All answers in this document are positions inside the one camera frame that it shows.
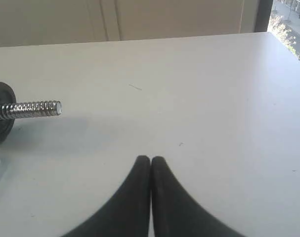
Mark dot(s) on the chrome dumbbell bar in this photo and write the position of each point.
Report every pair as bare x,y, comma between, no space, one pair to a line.
10,111

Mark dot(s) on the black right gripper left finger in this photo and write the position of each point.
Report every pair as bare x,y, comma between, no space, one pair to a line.
127,212

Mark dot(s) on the black window frame post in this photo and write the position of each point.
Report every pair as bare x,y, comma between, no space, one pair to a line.
263,14

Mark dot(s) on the black right inner weight plate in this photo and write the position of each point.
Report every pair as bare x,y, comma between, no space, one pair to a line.
7,97

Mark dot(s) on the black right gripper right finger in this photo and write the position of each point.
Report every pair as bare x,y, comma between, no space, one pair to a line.
175,212

